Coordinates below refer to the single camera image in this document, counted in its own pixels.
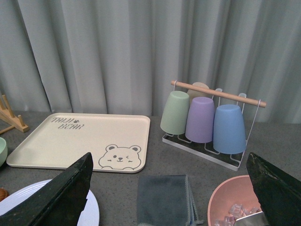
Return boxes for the beige bear serving tray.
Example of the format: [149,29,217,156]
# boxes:
[7,113,151,173]

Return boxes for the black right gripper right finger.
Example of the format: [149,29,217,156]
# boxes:
[246,153,301,226]

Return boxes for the beige plastic cup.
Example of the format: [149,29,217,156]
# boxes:
[187,82,210,103]

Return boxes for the metal ice scoop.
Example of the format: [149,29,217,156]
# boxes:
[234,211,269,226]

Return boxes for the blue plastic cup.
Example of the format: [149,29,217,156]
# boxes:
[213,105,246,154]

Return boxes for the light green bowl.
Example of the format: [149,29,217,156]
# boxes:
[0,137,8,166]

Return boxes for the wooden dish rack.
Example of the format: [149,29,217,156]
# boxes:
[0,94,30,134]

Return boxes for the green plastic cup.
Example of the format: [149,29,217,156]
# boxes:
[160,91,190,135]

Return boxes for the purple plastic cup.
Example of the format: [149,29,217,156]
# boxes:
[185,97,215,143]

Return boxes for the clear ice cubes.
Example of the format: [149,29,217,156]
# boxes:
[214,203,261,226]

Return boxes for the grey folded cloth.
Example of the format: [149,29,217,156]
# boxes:
[136,175,204,226]

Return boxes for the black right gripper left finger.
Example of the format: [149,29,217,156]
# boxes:
[0,152,93,226]

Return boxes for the pink bowl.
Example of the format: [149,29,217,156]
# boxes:
[207,175,261,226]

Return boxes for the white round plate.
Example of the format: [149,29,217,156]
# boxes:
[0,179,100,226]

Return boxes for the white wire cup rack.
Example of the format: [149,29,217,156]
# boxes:
[160,81,267,171]

